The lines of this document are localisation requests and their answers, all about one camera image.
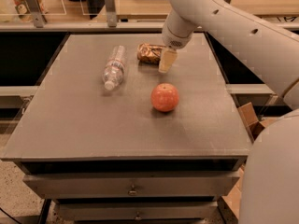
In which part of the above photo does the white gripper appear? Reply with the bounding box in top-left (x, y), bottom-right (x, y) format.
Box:
top-left (158, 10), bottom-right (197, 73)

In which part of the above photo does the orange patterned drink can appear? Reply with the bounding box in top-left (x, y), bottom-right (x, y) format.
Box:
top-left (137, 43), bottom-right (164, 64)

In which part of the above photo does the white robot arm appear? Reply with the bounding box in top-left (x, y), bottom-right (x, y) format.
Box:
top-left (163, 0), bottom-right (299, 224)

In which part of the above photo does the red apple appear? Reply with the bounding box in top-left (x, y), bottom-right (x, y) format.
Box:
top-left (150, 83), bottom-right (179, 112)

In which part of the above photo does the clear plastic water bottle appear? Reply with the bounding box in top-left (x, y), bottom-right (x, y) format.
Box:
top-left (102, 46), bottom-right (126, 91)

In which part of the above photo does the upper grey drawer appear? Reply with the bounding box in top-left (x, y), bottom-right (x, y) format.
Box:
top-left (23, 172), bottom-right (239, 200)

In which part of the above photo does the grey drawer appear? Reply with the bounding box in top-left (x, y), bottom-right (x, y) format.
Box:
top-left (23, 172), bottom-right (239, 200)
top-left (55, 202), bottom-right (218, 221)

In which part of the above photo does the colourful snack bag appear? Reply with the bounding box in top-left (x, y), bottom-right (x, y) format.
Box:
top-left (12, 0), bottom-right (47, 21)

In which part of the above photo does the lower grey drawer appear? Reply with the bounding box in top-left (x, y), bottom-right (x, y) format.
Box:
top-left (55, 202), bottom-right (218, 221)

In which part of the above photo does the cardboard box with snacks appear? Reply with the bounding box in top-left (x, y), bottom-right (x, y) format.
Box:
top-left (221, 102), bottom-right (278, 224)

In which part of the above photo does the middle metal bracket post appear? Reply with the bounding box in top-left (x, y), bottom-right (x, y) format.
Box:
top-left (105, 0), bottom-right (118, 27)

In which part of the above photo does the left metal bracket post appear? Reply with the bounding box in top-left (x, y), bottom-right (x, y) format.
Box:
top-left (25, 0), bottom-right (46, 28)

